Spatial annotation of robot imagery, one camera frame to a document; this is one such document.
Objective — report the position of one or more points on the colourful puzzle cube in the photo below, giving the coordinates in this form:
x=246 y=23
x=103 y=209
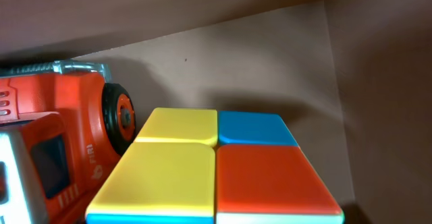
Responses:
x=208 y=166

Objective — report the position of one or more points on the red toy fire truck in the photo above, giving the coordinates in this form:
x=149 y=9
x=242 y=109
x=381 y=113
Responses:
x=64 y=127

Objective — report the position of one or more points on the white box with brown interior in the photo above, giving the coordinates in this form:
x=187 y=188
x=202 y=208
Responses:
x=351 y=78

